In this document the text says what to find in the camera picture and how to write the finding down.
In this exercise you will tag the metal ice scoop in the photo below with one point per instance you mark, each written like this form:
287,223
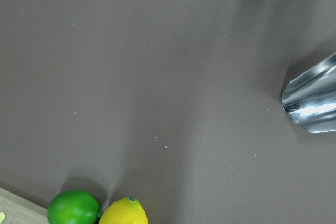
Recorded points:
309,99

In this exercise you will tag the wooden cutting board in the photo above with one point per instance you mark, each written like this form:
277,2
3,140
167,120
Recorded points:
20,210

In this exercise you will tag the yellow lemon front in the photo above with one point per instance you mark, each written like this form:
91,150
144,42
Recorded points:
125,210

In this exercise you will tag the yellow plastic knife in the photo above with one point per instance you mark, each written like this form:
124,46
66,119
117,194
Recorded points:
2,217

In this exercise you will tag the green lime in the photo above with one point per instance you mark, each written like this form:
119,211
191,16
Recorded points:
74,206

